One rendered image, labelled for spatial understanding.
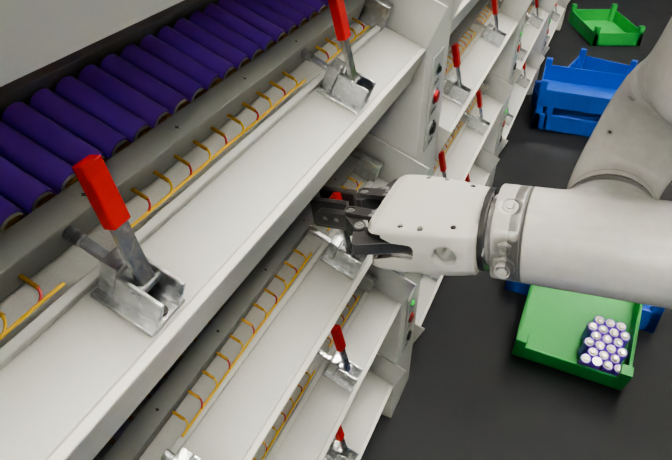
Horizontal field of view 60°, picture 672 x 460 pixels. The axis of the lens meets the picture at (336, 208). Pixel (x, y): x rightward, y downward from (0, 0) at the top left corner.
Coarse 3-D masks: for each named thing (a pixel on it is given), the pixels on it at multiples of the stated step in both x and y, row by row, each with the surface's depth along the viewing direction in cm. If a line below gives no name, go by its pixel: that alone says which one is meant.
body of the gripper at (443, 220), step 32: (416, 192) 54; (448, 192) 53; (480, 192) 53; (384, 224) 51; (416, 224) 50; (448, 224) 49; (480, 224) 48; (384, 256) 54; (416, 256) 50; (448, 256) 50; (480, 256) 49
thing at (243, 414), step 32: (384, 160) 72; (320, 256) 62; (288, 288) 58; (320, 288) 59; (352, 288) 60; (256, 320) 54; (288, 320) 55; (320, 320) 56; (224, 352) 51; (256, 352) 52; (288, 352) 53; (160, 384) 47; (256, 384) 50; (288, 384) 51; (192, 416) 46; (224, 416) 47; (256, 416) 48; (160, 448) 44; (192, 448) 44; (224, 448) 45; (256, 448) 46
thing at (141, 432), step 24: (312, 216) 62; (288, 240) 59; (264, 264) 56; (288, 264) 58; (240, 288) 53; (264, 288) 55; (240, 312) 51; (216, 336) 49; (192, 360) 47; (168, 384) 45; (192, 384) 47; (216, 384) 47; (144, 408) 43; (168, 408) 44; (144, 432) 42; (120, 456) 40
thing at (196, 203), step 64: (192, 0) 48; (256, 0) 53; (320, 0) 57; (384, 0) 60; (64, 64) 38; (128, 64) 41; (192, 64) 43; (256, 64) 45; (320, 64) 49; (384, 64) 57; (0, 128) 33; (64, 128) 35; (128, 128) 37; (192, 128) 38; (256, 128) 43; (320, 128) 46; (0, 192) 31; (64, 192) 31; (128, 192) 34; (192, 192) 37; (256, 192) 39; (0, 256) 28; (64, 256) 31; (128, 256) 28; (192, 256) 34; (256, 256) 39; (0, 320) 28; (64, 320) 29; (128, 320) 30; (192, 320) 32; (0, 384) 26; (64, 384) 27; (128, 384) 28; (0, 448) 24; (64, 448) 25
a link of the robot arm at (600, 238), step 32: (544, 192) 48; (576, 192) 48; (608, 192) 47; (640, 192) 47; (544, 224) 46; (576, 224) 45; (608, 224) 44; (640, 224) 43; (544, 256) 46; (576, 256) 45; (608, 256) 44; (640, 256) 43; (576, 288) 47; (608, 288) 45; (640, 288) 44
